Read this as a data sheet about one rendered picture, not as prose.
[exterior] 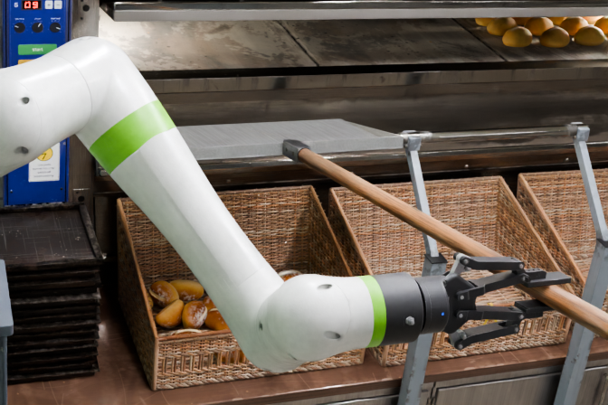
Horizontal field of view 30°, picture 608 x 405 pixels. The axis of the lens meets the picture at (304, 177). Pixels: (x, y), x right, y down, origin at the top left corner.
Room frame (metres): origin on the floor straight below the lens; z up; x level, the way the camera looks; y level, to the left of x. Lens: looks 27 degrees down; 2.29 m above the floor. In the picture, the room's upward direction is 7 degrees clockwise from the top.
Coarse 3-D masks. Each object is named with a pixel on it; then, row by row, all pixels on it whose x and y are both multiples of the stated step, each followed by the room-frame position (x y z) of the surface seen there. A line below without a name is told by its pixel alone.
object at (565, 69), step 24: (144, 72) 2.67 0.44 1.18; (168, 72) 2.69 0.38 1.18; (192, 72) 2.71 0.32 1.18; (216, 72) 2.73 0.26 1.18; (240, 72) 2.75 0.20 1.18; (264, 72) 2.78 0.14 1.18; (288, 72) 2.80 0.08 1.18; (312, 72) 2.82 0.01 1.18; (336, 72) 2.84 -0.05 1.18; (360, 72) 2.86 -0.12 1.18; (384, 72) 2.89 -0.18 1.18; (408, 72) 2.91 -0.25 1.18; (432, 72) 2.94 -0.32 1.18; (456, 72) 2.97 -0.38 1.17; (480, 72) 3.00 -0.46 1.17; (504, 72) 3.03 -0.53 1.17; (528, 72) 3.06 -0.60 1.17; (552, 72) 3.09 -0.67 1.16; (576, 72) 3.12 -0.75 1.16; (600, 72) 3.15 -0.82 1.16
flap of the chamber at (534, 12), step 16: (112, 0) 2.59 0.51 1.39; (128, 0) 2.60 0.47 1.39; (144, 0) 2.61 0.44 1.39; (176, 0) 2.64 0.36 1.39; (192, 0) 2.66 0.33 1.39; (208, 0) 2.67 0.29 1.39; (224, 0) 2.69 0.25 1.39; (256, 0) 2.72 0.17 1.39; (272, 0) 2.73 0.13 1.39; (112, 16) 2.46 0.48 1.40; (128, 16) 2.46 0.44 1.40; (144, 16) 2.48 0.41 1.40; (160, 16) 2.49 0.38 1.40; (176, 16) 2.51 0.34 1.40; (192, 16) 2.52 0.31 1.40; (208, 16) 2.53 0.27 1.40; (224, 16) 2.55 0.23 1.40; (240, 16) 2.56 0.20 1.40; (256, 16) 2.58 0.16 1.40; (272, 16) 2.60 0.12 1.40; (288, 16) 2.61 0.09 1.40; (304, 16) 2.63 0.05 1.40; (320, 16) 2.64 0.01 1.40; (336, 16) 2.66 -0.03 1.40; (352, 16) 2.68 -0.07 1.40; (368, 16) 2.69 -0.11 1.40; (384, 16) 2.71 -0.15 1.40; (400, 16) 2.73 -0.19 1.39; (416, 16) 2.74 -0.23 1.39; (432, 16) 2.76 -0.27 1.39; (448, 16) 2.78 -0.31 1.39; (464, 16) 2.80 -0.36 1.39; (480, 16) 2.81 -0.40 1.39; (496, 16) 2.83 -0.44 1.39; (512, 16) 2.85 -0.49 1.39; (528, 16) 2.87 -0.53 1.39; (544, 16) 2.89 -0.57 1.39; (560, 16) 2.91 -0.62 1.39
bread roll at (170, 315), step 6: (180, 300) 2.46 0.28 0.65; (168, 306) 2.42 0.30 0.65; (174, 306) 2.42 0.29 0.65; (180, 306) 2.44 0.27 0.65; (162, 312) 2.40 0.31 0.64; (168, 312) 2.40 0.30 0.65; (174, 312) 2.41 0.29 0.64; (180, 312) 2.43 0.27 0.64; (156, 318) 2.40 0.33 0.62; (162, 318) 2.39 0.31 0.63; (168, 318) 2.40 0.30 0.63; (174, 318) 2.40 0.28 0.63; (180, 318) 2.42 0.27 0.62; (162, 324) 2.39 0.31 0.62; (168, 324) 2.39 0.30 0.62; (174, 324) 2.40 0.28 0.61
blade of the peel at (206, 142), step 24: (312, 120) 2.62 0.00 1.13; (336, 120) 2.63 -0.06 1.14; (192, 144) 2.29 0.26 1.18; (216, 144) 2.30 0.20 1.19; (240, 144) 2.30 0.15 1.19; (264, 144) 2.21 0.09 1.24; (312, 144) 2.25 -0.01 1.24; (336, 144) 2.27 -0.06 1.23; (360, 144) 2.30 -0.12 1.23; (384, 144) 2.32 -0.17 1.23
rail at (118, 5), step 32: (288, 0) 2.63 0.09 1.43; (320, 0) 2.66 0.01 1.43; (352, 0) 2.69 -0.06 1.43; (384, 0) 2.72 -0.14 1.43; (416, 0) 2.76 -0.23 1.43; (448, 0) 2.79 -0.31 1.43; (480, 0) 2.82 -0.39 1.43; (512, 0) 2.86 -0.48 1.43; (544, 0) 2.89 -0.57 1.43; (576, 0) 2.93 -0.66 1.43
